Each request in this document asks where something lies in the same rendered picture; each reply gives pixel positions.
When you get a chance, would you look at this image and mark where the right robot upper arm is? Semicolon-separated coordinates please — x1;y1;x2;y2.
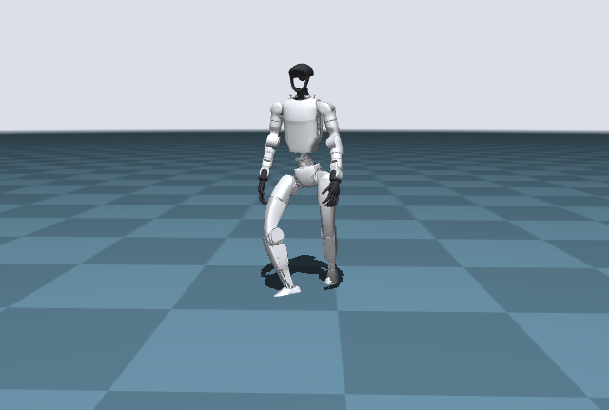
266;101;284;147

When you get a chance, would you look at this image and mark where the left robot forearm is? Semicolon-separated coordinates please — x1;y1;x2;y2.
329;135;344;179

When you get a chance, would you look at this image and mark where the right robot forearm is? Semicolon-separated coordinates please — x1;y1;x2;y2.
260;136;276;178

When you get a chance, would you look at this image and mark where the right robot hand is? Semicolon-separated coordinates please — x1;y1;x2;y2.
258;169;268;205

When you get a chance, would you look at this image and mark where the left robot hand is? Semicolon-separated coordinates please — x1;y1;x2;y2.
322;169;341;207

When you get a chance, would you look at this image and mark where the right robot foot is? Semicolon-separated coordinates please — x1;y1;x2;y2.
274;286;302;297

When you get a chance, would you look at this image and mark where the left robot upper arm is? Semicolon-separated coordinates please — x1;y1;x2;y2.
317;101;341;149

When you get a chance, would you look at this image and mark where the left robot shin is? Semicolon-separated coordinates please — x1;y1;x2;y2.
324;226;337;271

